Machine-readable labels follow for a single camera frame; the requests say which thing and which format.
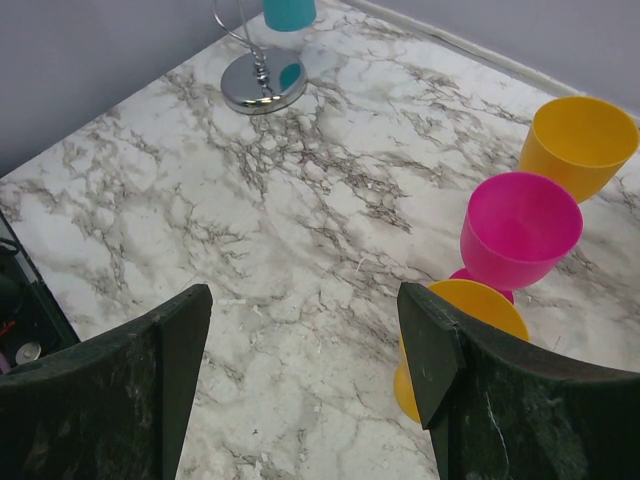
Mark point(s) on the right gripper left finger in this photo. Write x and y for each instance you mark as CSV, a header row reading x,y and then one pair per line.
x,y
115,406

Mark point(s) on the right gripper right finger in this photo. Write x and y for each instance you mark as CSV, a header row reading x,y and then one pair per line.
x,y
523,412

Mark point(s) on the yellow wine glass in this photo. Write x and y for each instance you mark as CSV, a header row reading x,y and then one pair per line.
x,y
431,359
579,143

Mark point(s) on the pink wine glass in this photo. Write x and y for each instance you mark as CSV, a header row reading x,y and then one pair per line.
x,y
517,227

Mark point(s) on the blue wine glass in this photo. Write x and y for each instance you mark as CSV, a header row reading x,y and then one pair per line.
x,y
289,15

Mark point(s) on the chrome wine glass rack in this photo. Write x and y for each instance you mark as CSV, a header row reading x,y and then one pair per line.
x,y
264,80

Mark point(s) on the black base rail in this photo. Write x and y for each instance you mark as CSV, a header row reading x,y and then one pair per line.
x,y
33,325

